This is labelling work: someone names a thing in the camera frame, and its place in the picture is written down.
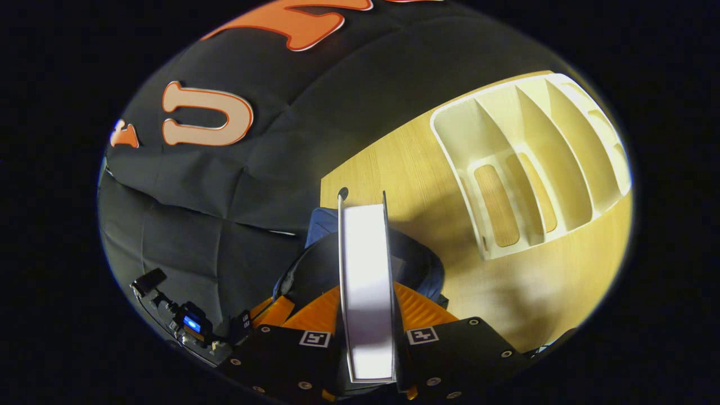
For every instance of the grey cover book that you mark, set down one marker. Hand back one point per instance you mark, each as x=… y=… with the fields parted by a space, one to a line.
x=365 y=281

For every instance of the blue schoolbag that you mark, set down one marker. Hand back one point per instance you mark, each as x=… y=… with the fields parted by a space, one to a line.
x=320 y=222

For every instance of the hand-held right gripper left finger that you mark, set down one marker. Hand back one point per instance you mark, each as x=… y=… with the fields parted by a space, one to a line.
x=281 y=360

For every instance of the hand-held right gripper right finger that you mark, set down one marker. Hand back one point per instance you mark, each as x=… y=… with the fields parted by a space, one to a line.
x=450 y=354

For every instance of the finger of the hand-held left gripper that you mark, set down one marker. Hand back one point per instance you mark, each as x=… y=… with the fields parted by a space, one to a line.
x=275 y=312

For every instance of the white bookshelf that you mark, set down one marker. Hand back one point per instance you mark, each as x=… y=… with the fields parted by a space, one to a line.
x=489 y=135

